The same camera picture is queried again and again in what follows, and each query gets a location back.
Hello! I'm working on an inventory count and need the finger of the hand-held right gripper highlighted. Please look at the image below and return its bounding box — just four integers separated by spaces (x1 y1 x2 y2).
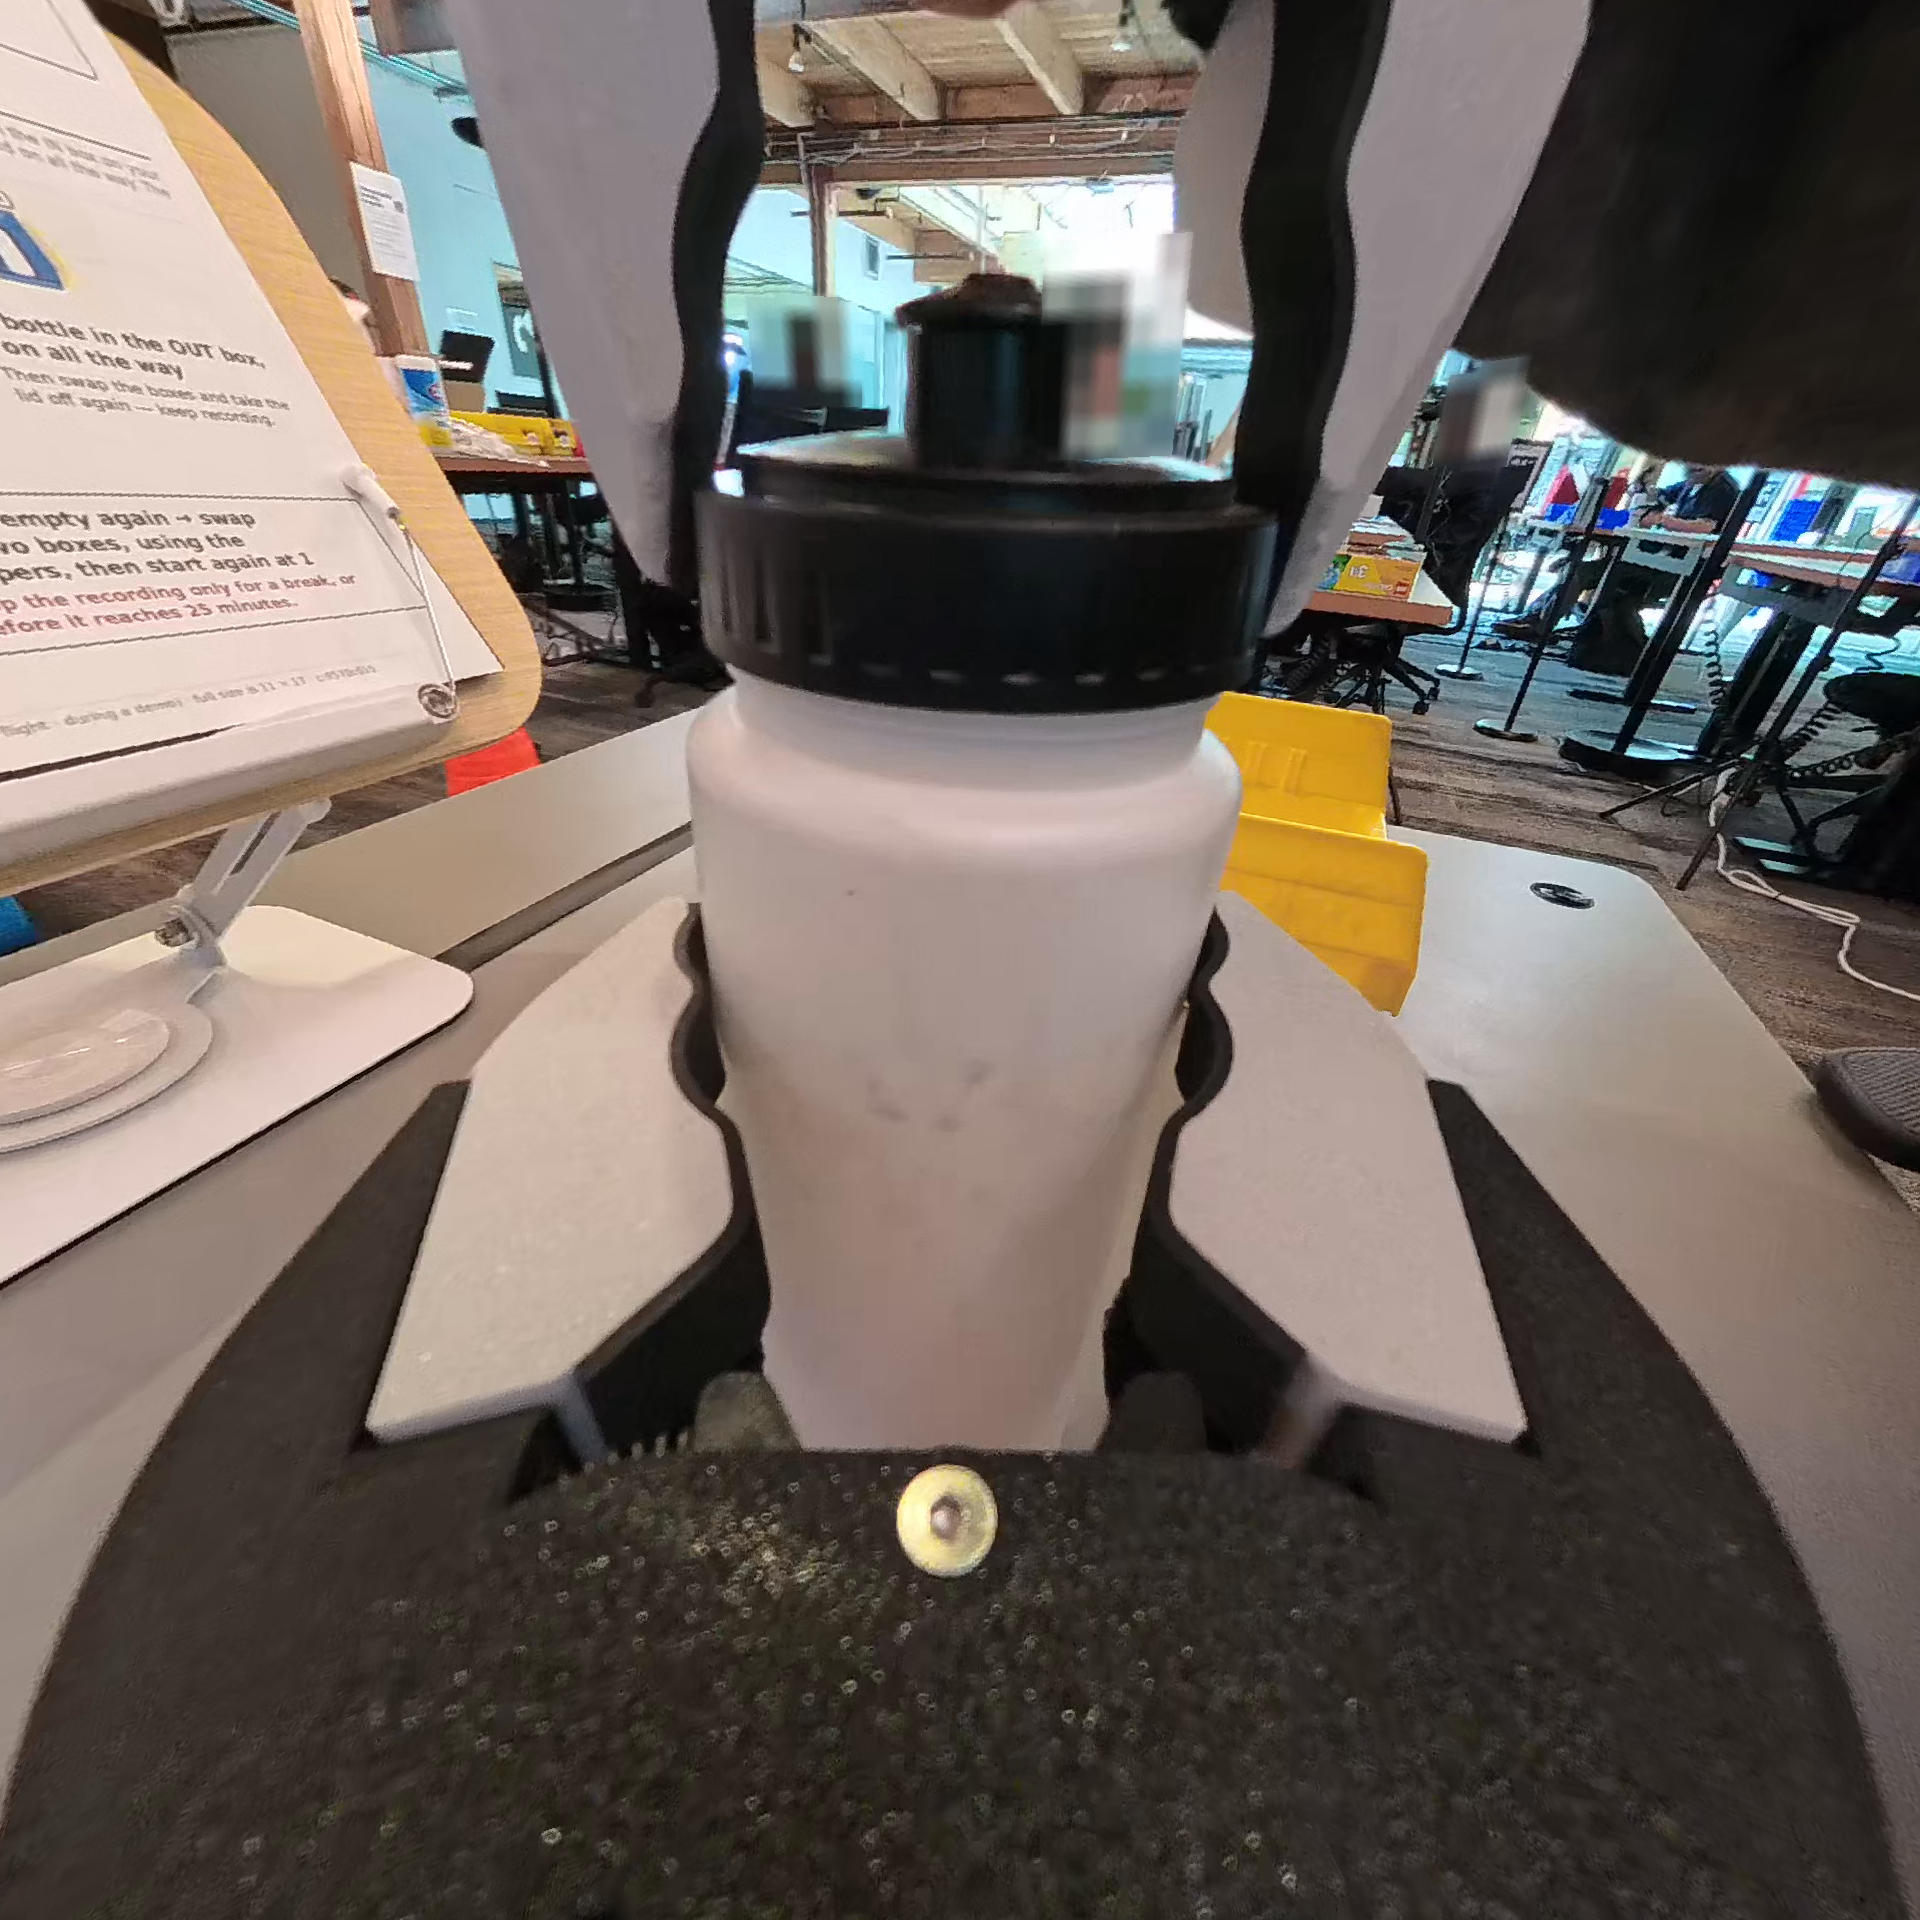
1174 0 1593 645
449 0 771 594

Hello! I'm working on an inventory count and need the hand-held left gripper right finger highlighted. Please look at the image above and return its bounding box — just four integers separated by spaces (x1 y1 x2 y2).
1103 894 1534 1468

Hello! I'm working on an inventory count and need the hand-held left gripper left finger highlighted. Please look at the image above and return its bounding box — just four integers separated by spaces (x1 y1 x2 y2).
366 897 772 1462

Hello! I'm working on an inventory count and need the yellow plastic bin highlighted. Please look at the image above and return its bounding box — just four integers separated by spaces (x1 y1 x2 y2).
1207 690 1430 1016

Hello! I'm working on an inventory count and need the white plastic bottle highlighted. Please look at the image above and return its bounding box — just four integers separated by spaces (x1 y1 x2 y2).
689 668 1244 1449

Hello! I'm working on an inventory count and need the black bottle lid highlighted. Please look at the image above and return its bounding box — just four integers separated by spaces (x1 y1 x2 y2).
693 274 1281 712

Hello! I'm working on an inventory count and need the person's right forearm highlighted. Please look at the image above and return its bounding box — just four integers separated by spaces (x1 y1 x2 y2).
1463 0 1920 489

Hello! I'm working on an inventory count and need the row of coloured storage bins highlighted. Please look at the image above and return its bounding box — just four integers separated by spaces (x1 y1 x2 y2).
415 412 585 458

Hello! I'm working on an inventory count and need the instruction sheet on stand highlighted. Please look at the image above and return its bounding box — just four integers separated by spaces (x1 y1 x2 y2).
0 0 545 1285

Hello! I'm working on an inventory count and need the printed instruction sheet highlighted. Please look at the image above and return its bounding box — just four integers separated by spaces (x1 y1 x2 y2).
0 0 505 781

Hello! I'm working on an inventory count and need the black tripod stand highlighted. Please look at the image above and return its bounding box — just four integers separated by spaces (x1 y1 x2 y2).
1603 496 1920 890

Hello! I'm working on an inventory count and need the wooden ceiling post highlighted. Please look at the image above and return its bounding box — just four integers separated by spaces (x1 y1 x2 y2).
293 0 434 360

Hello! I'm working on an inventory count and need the white floor cable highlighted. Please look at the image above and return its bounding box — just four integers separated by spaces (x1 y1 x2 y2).
1710 832 1920 992

